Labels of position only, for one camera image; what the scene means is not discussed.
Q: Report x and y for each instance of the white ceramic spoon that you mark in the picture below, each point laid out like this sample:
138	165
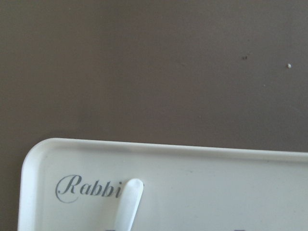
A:
128	205

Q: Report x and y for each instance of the cream rabbit tray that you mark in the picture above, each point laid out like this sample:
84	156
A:
76	185

